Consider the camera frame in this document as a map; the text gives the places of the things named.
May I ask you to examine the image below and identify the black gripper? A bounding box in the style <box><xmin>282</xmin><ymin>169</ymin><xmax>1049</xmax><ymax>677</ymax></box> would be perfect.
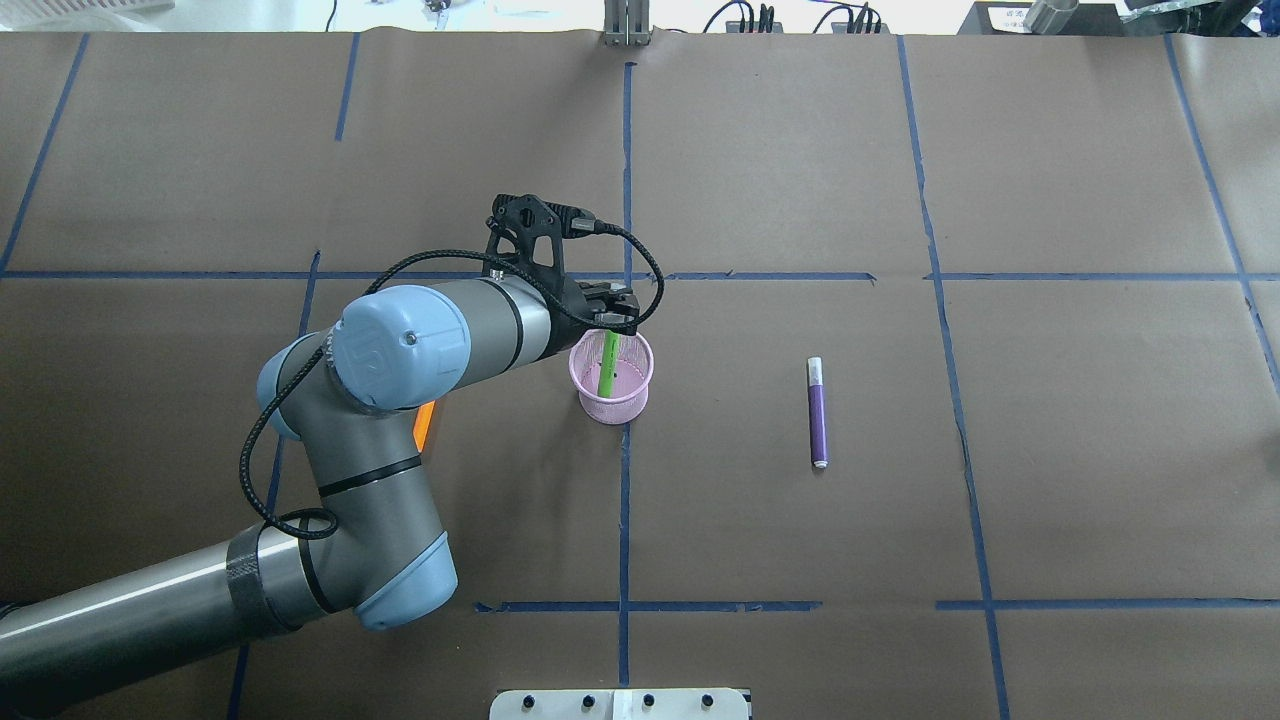
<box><xmin>559</xmin><ymin>281</ymin><xmax>641</xmax><ymax>336</ymax></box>

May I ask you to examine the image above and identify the green marker pen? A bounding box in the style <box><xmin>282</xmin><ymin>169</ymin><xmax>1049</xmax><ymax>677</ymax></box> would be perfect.
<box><xmin>596</xmin><ymin>331</ymin><xmax>621</xmax><ymax>398</ymax></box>

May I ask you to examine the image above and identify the purple marker pen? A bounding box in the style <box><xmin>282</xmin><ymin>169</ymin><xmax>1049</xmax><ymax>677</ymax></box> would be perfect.
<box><xmin>806</xmin><ymin>356</ymin><xmax>829</xmax><ymax>470</ymax></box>

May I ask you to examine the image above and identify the orange marker pen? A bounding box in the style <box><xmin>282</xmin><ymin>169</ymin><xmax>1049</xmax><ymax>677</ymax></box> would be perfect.
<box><xmin>412</xmin><ymin>401</ymin><xmax>436</xmax><ymax>454</ymax></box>

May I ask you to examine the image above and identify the pink mesh pen holder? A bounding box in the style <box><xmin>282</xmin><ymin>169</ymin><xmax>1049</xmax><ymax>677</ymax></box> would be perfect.
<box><xmin>570</xmin><ymin>331</ymin><xmax>654</xmax><ymax>425</ymax></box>

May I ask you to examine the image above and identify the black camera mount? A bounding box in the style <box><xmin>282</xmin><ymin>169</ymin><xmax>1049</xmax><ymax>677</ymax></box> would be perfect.
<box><xmin>486</xmin><ymin>193</ymin><xmax>598</xmax><ymax>290</ymax></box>

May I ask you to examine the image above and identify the aluminium frame post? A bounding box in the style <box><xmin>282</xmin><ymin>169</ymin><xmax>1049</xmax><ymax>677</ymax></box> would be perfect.
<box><xmin>602</xmin><ymin>0</ymin><xmax>652</xmax><ymax>47</ymax></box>

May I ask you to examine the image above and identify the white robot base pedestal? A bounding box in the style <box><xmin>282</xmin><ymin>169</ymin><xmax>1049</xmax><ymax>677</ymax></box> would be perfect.
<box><xmin>488</xmin><ymin>687</ymin><xmax>754</xmax><ymax>719</ymax></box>

